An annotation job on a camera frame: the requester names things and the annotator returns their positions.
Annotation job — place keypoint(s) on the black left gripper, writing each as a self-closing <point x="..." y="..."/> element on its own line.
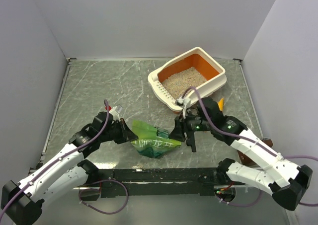
<point x="129" y="134"/>

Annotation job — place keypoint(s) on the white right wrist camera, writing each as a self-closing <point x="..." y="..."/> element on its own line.
<point x="185" y="103"/>

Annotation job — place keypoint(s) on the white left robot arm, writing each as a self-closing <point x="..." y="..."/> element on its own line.
<point x="24" y="201"/>

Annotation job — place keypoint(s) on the green litter bag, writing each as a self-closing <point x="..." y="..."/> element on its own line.
<point x="152" y="142"/>

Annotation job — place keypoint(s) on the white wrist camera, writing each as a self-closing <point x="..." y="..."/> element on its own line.
<point x="115" y="111"/>
<point x="185" y="103"/>

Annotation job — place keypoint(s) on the yellow plastic scoop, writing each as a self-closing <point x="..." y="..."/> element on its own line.
<point x="221" y="104"/>

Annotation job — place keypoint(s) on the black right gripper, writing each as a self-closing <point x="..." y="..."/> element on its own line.
<point x="178" y="133"/>

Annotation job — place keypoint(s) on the black bag clip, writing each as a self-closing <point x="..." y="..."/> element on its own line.
<point x="190" y="141"/>

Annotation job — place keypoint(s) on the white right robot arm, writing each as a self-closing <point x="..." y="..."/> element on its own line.
<point x="284" y="180"/>

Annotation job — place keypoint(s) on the brown wooden block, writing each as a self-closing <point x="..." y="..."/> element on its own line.
<point x="245" y="160"/>

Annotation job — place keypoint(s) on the white orange litter box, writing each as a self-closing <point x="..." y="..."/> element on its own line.
<point x="193" y="68"/>

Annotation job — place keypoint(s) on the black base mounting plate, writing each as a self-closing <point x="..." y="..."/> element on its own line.
<point x="167" y="181"/>

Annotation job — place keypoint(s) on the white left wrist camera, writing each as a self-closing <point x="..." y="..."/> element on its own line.
<point x="115" y="111"/>

